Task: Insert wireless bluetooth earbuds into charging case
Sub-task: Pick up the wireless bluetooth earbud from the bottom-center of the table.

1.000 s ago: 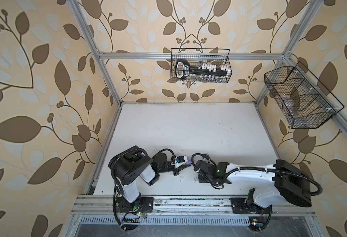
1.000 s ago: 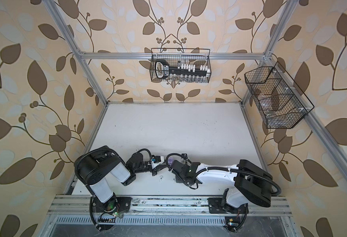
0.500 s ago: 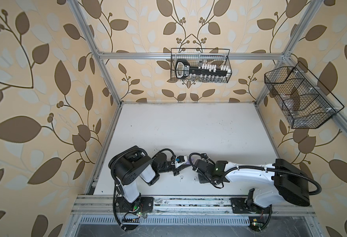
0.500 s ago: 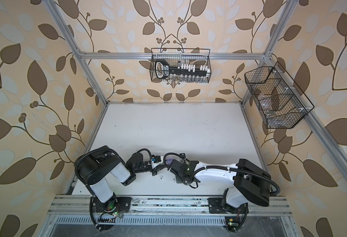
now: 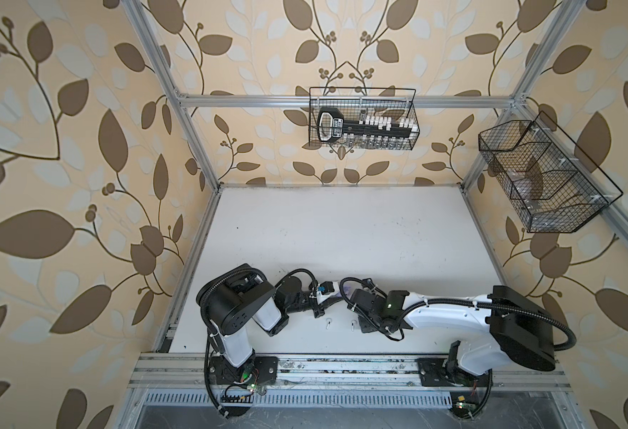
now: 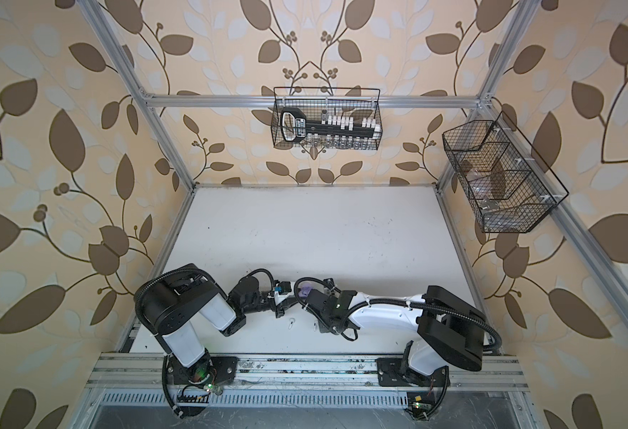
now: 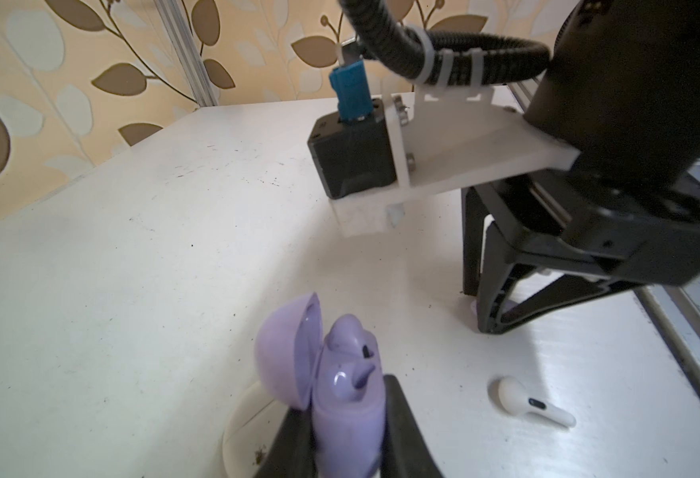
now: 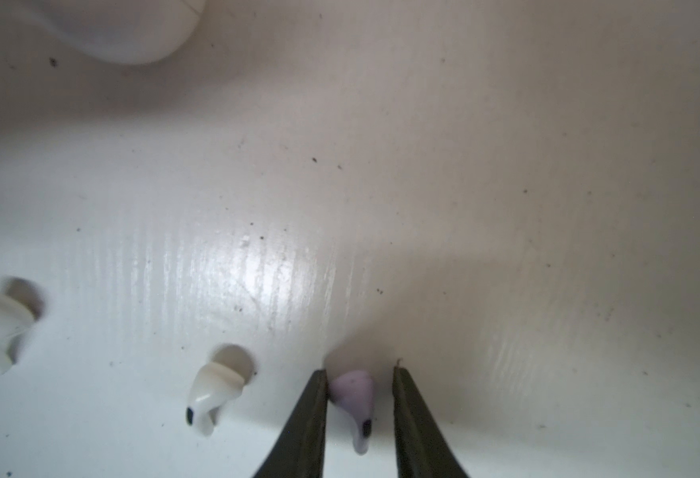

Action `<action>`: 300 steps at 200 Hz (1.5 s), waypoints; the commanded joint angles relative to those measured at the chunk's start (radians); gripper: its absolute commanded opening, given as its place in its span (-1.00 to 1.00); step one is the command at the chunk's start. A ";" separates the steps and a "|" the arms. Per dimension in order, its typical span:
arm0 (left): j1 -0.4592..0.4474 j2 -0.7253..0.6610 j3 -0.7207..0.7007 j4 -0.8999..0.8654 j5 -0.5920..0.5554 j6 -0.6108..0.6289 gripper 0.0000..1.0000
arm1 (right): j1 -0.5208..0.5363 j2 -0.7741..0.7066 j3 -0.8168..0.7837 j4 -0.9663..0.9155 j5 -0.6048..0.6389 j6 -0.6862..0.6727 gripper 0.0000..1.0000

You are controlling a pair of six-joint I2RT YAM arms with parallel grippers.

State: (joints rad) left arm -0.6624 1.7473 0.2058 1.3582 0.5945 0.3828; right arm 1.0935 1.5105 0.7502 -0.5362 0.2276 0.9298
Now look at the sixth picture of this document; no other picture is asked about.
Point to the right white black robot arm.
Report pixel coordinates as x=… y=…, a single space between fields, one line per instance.
x=450 y=331

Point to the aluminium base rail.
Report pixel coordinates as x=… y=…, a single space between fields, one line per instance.
x=305 y=372

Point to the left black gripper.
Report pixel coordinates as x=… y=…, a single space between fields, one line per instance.
x=283 y=310

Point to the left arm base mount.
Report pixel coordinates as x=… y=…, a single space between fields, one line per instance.
x=207 y=372

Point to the right side wire basket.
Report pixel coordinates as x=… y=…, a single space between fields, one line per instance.
x=509 y=183

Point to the black tool with white pieces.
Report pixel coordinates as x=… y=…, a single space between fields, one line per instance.
x=326 y=125

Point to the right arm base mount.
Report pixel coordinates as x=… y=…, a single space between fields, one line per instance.
x=395 y=372

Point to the wire basket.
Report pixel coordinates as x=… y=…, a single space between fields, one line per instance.
x=365 y=101
x=509 y=183

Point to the purple earbud charging case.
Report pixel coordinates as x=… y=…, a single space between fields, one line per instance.
x=304 y=292

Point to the back wire basket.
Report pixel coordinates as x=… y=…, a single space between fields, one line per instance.
x=365 y=101

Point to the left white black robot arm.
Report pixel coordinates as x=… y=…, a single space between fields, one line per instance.
x=166 y=305

